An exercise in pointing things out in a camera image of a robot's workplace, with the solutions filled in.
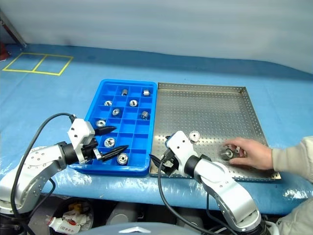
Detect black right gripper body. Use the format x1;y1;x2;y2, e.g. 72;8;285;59
161;148;180;171

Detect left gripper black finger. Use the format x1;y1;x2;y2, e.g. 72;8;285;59
99;144;130;162
94;125;117;137

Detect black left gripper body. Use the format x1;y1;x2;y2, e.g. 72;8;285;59
82;138;102;164

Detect large dark steel roller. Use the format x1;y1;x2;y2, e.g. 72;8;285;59
218;144;242;161

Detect blue plastic compartment tray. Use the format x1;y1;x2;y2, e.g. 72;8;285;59
69;78;158;176

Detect perforated steel tray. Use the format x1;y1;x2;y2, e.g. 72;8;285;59
148;82;282;183

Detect person bare hand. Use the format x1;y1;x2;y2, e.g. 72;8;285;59
221;137;273;170

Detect grey rounded cylinder shape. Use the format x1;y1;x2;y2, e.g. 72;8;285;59
176;208;203;228
107;203;140;225

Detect black waste bin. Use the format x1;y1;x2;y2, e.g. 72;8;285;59
48;198;95;233

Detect grey robot torso with logo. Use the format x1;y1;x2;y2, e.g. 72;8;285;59
83;221;186;235

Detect crumpled white red packaging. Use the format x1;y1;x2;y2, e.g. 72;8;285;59
47;205;85;233

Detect red plastic object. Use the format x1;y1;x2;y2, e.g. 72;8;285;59
0;43;9;62

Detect person beige clothing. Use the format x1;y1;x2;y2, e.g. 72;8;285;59
276;195;313;235

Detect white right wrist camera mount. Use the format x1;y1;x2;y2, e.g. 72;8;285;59
167;130;198;177

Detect thin black cable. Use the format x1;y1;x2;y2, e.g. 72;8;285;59
206;192;239;233

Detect grey metal frame bar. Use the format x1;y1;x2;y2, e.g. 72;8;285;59
0;8;27;47

